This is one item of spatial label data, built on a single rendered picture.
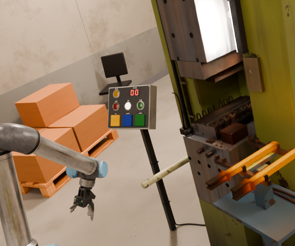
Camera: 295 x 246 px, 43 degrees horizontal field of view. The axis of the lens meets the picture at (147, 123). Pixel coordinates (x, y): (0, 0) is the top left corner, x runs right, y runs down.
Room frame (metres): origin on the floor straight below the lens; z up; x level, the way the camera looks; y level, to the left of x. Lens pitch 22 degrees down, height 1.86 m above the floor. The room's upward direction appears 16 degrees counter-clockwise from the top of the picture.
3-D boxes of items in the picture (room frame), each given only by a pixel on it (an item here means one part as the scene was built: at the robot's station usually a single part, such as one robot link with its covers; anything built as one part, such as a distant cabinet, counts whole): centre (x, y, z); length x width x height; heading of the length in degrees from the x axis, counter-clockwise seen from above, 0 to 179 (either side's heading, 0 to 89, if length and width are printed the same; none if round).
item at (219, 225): (1.97, -0.51, 0.23); 0.56 x 0.38 x 0.47; 118
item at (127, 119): (2.27, 0.12, 1.01); 0.07 x 0.05 x 0.07; 53
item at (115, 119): (2.33, 0.20, 1.01); 0.07 x 0.05 x 0.07; 53
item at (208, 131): (2.01, -0.48, 0.96); 0.42 x 0.20 x 0.09; 118
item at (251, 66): (1.70, -0.56, 1.27); 0.09 x 0.02 x 0.17; 28
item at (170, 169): (2.17, -0.05, 0.62); 0.44 x 0.05 x 0.05; 118
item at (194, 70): (2.01, -0.48, 1.32); 0.42 x 0.20 x 0.10; 118
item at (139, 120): (2.21, 0.04, 1.01); 0.07 x 0.05 x 0.07; 53
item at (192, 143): (1.97, -0.51, 0.69); 0.56 x 0.38 x 0.45; 118
